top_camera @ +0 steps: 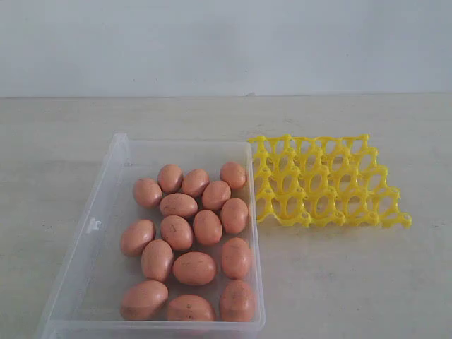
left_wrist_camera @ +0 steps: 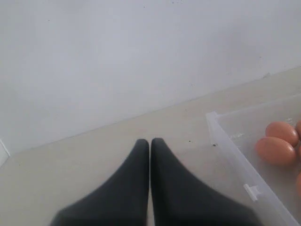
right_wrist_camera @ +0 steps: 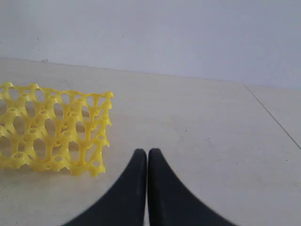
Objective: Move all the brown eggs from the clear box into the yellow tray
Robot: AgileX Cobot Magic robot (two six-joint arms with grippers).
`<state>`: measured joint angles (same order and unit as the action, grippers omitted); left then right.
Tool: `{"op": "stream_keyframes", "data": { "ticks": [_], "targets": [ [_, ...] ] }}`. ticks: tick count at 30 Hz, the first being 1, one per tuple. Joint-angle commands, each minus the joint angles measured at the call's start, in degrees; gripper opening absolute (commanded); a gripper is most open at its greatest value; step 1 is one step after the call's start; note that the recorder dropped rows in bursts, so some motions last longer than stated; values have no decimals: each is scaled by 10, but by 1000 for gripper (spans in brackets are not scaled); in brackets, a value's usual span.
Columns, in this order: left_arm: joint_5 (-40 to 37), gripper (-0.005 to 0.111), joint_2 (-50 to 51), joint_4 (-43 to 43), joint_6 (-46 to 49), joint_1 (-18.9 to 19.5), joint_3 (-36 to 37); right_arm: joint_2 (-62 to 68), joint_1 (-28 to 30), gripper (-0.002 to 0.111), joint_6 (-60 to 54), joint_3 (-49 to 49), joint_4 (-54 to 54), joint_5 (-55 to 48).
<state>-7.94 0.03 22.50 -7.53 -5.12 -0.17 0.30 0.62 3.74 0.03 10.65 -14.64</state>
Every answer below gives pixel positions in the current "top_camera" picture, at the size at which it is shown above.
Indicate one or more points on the brown egg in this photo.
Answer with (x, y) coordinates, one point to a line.
(236, 258)
(144, 300)
(195, 182)
(170, 178)
(136, 237)
(215, 195)
(195, 268)
(237, 302)
(234, 175)
(177, 232)
(207, 228)
(190, 308)
(147, 192)
(156, 260)
(234, 215)
(178, 204)

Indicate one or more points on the clear plastic box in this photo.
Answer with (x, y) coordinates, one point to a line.
(86, 295)

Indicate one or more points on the yellow plastic egg tray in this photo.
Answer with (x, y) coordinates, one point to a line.
(323, 181)

